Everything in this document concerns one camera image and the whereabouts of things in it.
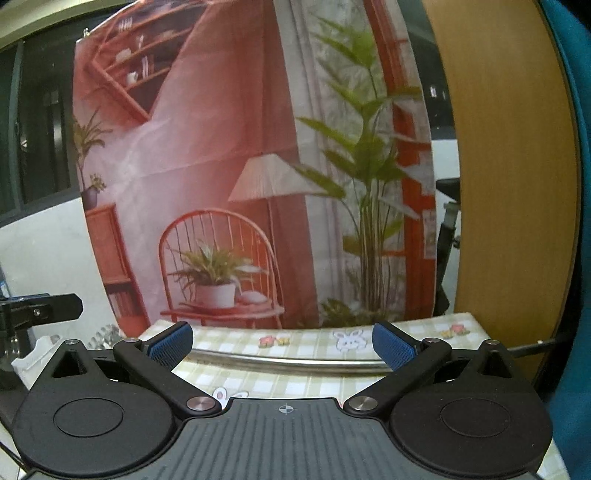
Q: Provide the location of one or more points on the wooden headboard panel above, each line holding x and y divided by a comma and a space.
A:
519, 165

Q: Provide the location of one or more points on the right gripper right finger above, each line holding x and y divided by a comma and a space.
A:
412, 362

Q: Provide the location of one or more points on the black exercise bike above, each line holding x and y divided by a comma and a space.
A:
451, 188

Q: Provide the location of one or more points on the silver gold metal pole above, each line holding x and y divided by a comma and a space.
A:
299, 366

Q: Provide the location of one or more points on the white appliance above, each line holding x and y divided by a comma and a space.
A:
30, 367

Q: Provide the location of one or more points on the printed room backdrop cloth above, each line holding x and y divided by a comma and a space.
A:
257, 163

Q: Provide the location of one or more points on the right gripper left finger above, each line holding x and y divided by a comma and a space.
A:
149, 365

